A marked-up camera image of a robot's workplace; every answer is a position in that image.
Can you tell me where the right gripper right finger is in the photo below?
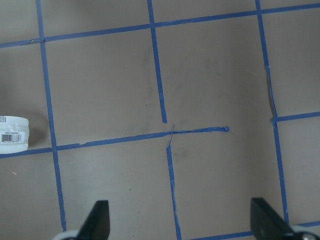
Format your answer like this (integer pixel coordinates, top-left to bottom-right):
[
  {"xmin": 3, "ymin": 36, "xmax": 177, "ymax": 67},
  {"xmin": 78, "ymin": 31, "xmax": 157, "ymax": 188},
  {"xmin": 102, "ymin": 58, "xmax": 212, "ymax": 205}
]
[{"xmin": 250, "ymin": 197, "xmax": 320, "ymax": 240}]

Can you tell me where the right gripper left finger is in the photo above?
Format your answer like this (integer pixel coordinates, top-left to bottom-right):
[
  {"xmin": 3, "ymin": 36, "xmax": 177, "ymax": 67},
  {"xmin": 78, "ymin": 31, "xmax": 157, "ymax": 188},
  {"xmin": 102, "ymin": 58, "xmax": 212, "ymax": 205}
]
[{"xmin": 53, "ymin": 199, "xmax": 111, "ymax": 240}]

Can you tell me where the white blue tennis ball can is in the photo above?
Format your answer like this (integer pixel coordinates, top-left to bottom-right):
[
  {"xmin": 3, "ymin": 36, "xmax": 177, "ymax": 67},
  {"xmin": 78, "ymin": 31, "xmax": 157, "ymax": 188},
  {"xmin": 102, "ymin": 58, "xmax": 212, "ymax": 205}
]
[{"xmin": 0, "ymin": 116, "xmax": 30, "ymax": 155}]

